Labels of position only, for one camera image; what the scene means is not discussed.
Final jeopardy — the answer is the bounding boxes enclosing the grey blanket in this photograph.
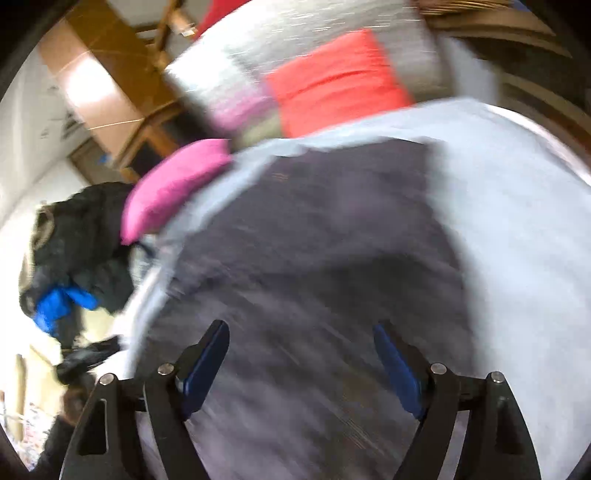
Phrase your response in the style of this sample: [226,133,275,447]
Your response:
[131,99,590,479]

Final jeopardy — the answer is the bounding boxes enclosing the person's left hand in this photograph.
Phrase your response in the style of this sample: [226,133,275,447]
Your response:
[60,385,91,426]

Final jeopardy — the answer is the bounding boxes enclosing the blue puffer jacket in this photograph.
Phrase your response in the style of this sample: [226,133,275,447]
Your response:
[33,285,98,338]

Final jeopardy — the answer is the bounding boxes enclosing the red-orange pillow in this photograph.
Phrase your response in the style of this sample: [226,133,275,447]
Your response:
[266,29,414,138]

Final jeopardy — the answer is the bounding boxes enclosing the pile of dark clothes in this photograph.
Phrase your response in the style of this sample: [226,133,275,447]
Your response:
[19,182,134,350]

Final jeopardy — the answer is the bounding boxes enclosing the wooden cabinet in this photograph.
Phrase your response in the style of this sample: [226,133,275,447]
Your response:
[39,1,207,183]

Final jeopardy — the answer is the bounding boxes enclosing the pink pillow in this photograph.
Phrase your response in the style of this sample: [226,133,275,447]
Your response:
[120,139,231,245]

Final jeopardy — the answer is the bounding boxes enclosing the wicker basket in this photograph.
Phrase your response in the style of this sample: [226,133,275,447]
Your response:
[414,0,513,17]

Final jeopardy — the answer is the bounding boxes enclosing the red velvet cloth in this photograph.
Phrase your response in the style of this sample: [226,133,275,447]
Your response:
[197,0,249,37]

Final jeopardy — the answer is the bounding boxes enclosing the silver foil insulation mat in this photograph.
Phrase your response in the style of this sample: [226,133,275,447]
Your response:
[164,0,456,149]

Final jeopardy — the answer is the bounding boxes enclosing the dark quilted puffer jacket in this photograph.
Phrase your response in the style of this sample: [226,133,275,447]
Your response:
[137,139,474,479]

